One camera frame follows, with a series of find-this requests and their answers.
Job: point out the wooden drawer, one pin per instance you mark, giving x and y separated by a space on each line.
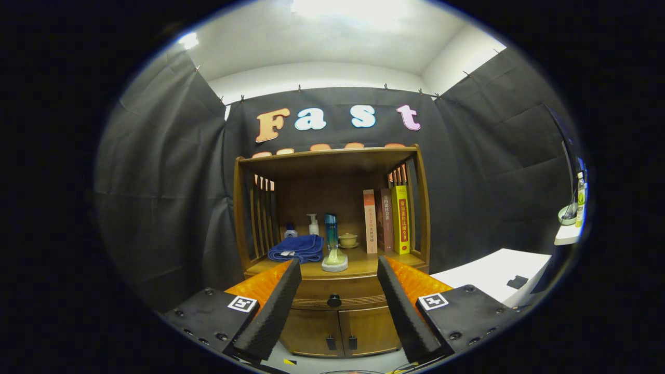
348 285

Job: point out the tall blue glass bottle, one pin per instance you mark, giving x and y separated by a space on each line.
331 231

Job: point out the green drink bottle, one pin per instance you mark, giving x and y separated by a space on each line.
580 202

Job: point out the small blue-capped white bottle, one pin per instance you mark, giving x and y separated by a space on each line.
290 232

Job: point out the yellow lidded teacup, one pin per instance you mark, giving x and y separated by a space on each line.
347 240

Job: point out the brown book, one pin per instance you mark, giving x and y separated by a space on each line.
385 218

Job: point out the wooden countertop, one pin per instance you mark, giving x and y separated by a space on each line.
369 261

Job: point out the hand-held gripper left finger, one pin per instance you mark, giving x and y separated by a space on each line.
270 311

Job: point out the orange and white book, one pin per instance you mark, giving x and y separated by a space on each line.
370 223

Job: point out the wooden cabinet door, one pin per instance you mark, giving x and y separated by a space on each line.
309 332
371 330

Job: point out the white shelf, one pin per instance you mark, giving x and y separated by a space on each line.
566 235

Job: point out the wooden cabinet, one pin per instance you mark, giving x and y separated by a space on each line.
327 161

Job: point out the white side cabinet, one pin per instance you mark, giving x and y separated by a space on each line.
488 272

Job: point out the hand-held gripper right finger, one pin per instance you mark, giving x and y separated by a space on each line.
408 311

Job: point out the blue folded towel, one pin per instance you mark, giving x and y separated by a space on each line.
298 248

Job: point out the white bowl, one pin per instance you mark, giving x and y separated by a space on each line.
565 218

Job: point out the yellow book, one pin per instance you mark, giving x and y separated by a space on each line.
400 218

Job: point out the white pump bottle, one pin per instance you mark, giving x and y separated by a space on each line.
314 227

